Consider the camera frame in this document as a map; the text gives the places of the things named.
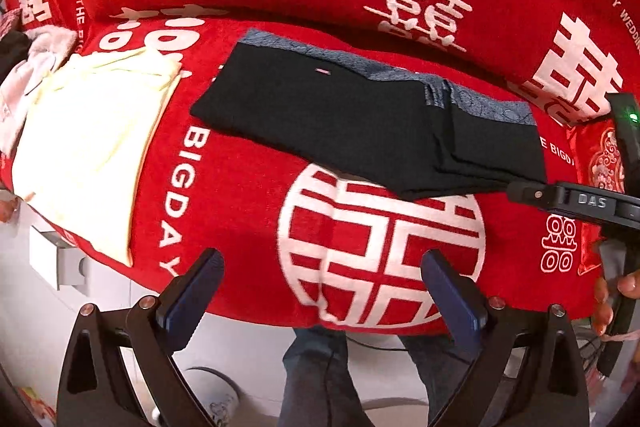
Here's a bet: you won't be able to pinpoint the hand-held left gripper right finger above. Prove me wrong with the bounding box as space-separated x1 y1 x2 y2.
421 249 587 427

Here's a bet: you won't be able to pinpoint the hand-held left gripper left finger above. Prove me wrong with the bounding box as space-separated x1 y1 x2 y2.
56 248 225 427

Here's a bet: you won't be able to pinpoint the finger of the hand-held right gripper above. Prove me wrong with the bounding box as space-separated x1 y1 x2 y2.
505 180 559 213

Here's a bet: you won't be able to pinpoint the black pants with blue trim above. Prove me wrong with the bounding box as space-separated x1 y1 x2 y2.
190 28 549 202

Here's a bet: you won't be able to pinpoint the person's right hand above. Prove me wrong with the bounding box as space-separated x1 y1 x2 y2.
593 270 640 339

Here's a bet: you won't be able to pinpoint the red embroidered cushion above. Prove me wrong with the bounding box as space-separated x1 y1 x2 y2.
566 119 627 276

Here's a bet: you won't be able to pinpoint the white box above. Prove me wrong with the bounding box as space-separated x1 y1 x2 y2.
28 226 90 292

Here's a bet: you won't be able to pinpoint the person's blue jeans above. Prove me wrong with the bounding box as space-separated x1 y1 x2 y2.
281 326 478 427

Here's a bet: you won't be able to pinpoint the cream folded garment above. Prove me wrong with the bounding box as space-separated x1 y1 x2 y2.
11 47 184 269

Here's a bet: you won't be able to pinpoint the orange plastic bag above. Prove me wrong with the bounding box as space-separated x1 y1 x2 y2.
0 198 22 224

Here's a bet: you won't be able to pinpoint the white garment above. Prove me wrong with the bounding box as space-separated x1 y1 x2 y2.
0 51 64 158

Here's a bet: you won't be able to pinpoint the pink fleece garment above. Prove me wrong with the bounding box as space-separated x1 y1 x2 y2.
24 26 82 64

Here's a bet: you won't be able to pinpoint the black cloth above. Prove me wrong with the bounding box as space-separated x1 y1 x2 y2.
0 30 32 81

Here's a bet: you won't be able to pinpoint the pink patterned cloth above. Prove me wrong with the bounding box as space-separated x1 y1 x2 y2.
0 6 24 38

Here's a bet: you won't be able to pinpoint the black cable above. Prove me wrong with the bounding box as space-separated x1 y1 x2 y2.
347 338 408 354

